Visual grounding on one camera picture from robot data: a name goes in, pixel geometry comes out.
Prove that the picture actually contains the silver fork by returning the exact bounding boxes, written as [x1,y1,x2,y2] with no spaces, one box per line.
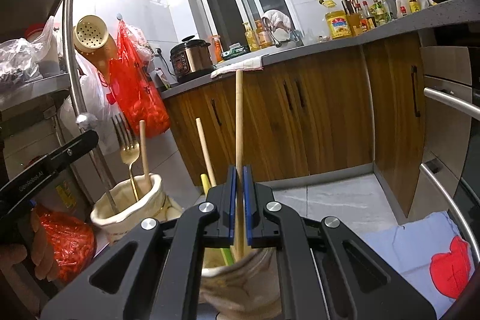
[105,112,132,214]

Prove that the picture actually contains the person's left hand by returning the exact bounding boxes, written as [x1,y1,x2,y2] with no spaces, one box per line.
[0,212,60,281]

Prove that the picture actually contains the clear plastic bag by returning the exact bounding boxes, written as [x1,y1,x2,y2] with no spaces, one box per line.
[0,16,61,85]

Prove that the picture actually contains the row of sauce bottles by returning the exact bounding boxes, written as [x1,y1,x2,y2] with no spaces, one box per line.
[356,0,426,31]

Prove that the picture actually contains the kitchen faucet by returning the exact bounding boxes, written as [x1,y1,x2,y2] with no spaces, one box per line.
[262,17,302,48]

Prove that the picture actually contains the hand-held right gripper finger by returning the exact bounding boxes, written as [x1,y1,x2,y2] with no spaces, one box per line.
[242,166,437,320]

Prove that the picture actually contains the yellow dish soap bottle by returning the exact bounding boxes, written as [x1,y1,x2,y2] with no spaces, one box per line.
[242,22,260,52]
[256,19,274,49]

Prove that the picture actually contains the stainless steel built-in appliance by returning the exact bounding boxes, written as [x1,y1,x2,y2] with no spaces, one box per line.
[408,24,480,268]

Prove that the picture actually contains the metal shelf rack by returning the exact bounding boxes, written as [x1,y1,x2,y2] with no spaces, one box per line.
[0,0,113,231]

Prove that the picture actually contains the hanging red plastic bag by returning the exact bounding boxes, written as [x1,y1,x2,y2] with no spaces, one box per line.
[109,20,172,139]

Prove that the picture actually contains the white plastic bag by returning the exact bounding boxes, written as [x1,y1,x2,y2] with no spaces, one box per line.
[59,52,125,156]

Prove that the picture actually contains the crumpled red plastic bag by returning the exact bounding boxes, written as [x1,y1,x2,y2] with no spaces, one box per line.
[35,207,97,284]

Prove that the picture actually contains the orange spray bottle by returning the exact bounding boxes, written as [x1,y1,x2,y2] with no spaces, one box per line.
[210,34,225,64]

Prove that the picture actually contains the electric pressure cooker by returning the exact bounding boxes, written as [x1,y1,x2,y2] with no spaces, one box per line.
[169,36,215,84]

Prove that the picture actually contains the grey kitchen countertop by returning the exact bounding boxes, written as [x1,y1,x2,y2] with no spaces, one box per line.
[159,0,480,100]

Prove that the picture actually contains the cream floral ceramic utensil holder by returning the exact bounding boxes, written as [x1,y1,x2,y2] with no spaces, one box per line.
[90,173,286,318]

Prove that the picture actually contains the gold fork with cream handle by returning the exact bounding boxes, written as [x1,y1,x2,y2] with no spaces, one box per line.
[120,138,141,201]

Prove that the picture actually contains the wooden chopstick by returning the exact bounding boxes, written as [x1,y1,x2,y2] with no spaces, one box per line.
[195,118,217,187]
[233,70,246,262]
[139,120,152,190]

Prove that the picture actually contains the white rag on faucet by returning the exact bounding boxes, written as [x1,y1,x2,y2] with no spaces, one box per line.
[263,9,294,31]

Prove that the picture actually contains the white dish cloth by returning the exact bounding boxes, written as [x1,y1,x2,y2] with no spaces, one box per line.
[210,56,265,78]

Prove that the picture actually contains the wooden kitchen cabinet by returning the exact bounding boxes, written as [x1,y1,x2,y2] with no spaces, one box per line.
[163,32,427,219]

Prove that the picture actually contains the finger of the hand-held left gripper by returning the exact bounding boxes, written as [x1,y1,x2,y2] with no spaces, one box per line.
[41,130,100,171]
[39,166,241,320]

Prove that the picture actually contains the blue cartoon printed cloth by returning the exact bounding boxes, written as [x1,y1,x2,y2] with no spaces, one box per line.
[360,211,480,314]

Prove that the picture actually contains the cream perforated ladle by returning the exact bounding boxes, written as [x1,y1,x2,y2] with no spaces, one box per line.
[73,14,119,81]

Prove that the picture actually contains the green box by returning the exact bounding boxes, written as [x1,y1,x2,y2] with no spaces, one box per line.
[221,43,250,61]

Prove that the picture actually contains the large yellow oil jug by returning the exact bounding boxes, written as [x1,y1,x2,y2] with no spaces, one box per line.
[325,10,355,40]

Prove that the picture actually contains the yellow knife block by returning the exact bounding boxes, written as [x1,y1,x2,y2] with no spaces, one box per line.
[340,0,370,38]

